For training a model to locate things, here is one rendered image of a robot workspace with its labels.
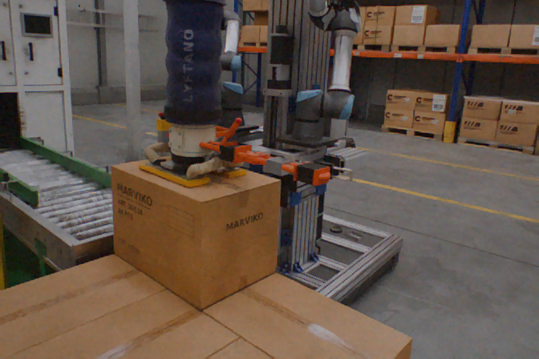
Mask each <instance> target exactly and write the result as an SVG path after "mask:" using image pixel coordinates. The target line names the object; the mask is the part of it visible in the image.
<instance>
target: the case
mask: <svg viewBox="0 0 539 359"><path fill-rule="evenodd" d="M147 162H150V161H149V159H146V160H141V161H136V162H130V163H122V164H116V165H111V192H112V211H113V232H114V251H115V254H116V255H118V256H120V257H121V258H123V259H124V260H126V261H127V262H128V263H130V264H132V265H134V266H135V267H137V268H138V269H139V270H141V271H142V272H144V273H146V274H147V275H149V276H150V277H151V278H153V279H154V280H157V281H158V282H160V283H161V284H162V285H164V286H165V287H167V288H169V289H170V290H172V291H173V292H174V293H176V294H178V295H179V296H181V297H183V298H184V299H185V300H187V301H188V302H190V303H191V304H193V305H195V306H196V307H198V308H199V309H204V308H206V307H208V306H210V305H212V304H214V303H216V302H218V301H220V300H222V299H224V298H226V297H227V296H229V295H231V294H233V293H235V292H237V291H239V290H241V289H243V288H245V287H247V286H249V285H251V284H253V283H255V282H257V281H259V280H261V279H263V278H265V277H267V276H268V275H270V274H272V273H274V272H276V267H277V253H278V224H279V209H280V194H281V180H279V179H275V178H272V177H268V176H266V175H261V174H258V173H255V172H252V171H247V170H246V171H247V174H246V175H242V176H238V177H234V178H231V179H228V178H225V177H223V176H220V175H216V174H213V173H211V172H209V173H206V174H205V173H204V174H203V175H202V176H205V177H208V178H210V183H209V184H203V185H200V186H196V187H192V188H188V187H185V186H184V185H181V184H178V183H176V182H173V181H171V180H169V179H165V178H164V177H161V176H158V175H155V174H153V173H151V172H149V171H145V170H143V169H141V168H139V164H140V163H147Z"/></svg>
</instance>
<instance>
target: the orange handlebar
mask: <svg viewBox="0 0 539 359"><path fill-rule="evenodd" d="M215 128H216V131H218V132H216V138H218V137H224V136H226V134H227V133H228V131H229V129H228V128H224V127H218V126H215ZM199 145H200V147H203V148H206V149H209V150H212V151H217V152H220V147H219V146H216V145H213V144H210V143H205V142H200V144H199ZM268 155H269V154H266V153H263V152H259V151H257V152H252V151H247V152H246V153H242V152H238V154H237V157H238V158H240V159H245V160H248V161H246V162H247V163H252V164H255V165H257V164H262V165H265V166H266V159H269V158H273V157H271V156H268ZM295 164H298V163H291V164H290V165H286V164H283V165H282V170H283V171H287V172H289V173H293V174H294V165H295ZM329 178H330V173H329V172H326V173H324V174H320V175H319V176H318V180H319V181H325V180H328V179H329Z"/></svg>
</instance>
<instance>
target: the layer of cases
mask: <svg viewBox="0 0 539 359"><path fill-rule="evenodd" d="M412 340H413V338H412V337H409V336H408V335H406V334H403V333H401V332H399V331H397V330H395V329H393V328H391V327H389V326H387V325H385V324H382V323H380V322H378V321H376V320H374V319H372V318H370V317H368V316H366V315H364V314H362V313H359V312H357V311H355V310H353V309H351V308H349V307H347V306H345V305H343V304H341V303H339V302H337V301H334V300H332V299H330V298H329V297H327V296H324V295H322V294H321V293H319V292H315V291H314V290H312V289H310V288H307V287H306V286H304V285H302V284H299V283H298V282H296V281H294V280H291V279H289V278H287V277H285V276H283V275H281V274H279V273H277V272H276V273H275V272H274V273H272V274H270V275H268V276H267V277H265V278H263V279H261V280H259V281H257V282H255V283H253V284H251V285H249V286H247V287H245V288H243V289H241V290H239V291H237V292H235V293H233V294H231V295H229V296H227V297H226V298H224V299H222V300H220V301H218V302H216V303H214V304H212V305H210V306H208V307H206V308H204V309H199V308H198V307H196V306H195V305H193V304H191V303H190V302H188V301H187V300H185V299H184V298H183V297H181V296H179V295H178V294H176V293H174V292H173V291H172V290H170V289H169V288H167V287H165V286H164V285H162V284H161V283H160V282H158V281H157V280H154V279H153V278H151V277H150V276H149V275H147V274H146V273H144V272H142V271H141V270H139V269H138V268H137V267H135V266H134V265H132V264H130V263H128V262H127V261H126V260H124V259H123V258H121V257H120V256H118V255H116V254H112V255H110V256H105V257H102V258H99V259H97V260H93V261H90V262H87V263H85V264H81V265H78V266H75V267H73V268H69V269H66V270H63V271H60V272H56V273H53V274H50V275H48V276H44V277H41V278H38V279H36V280H32V281H29V282H26V283H24V284H19V285H16V286H14V287H11V288H7V289H4V290H2V291H0V359H410V356H411V346H412Z"/></svg>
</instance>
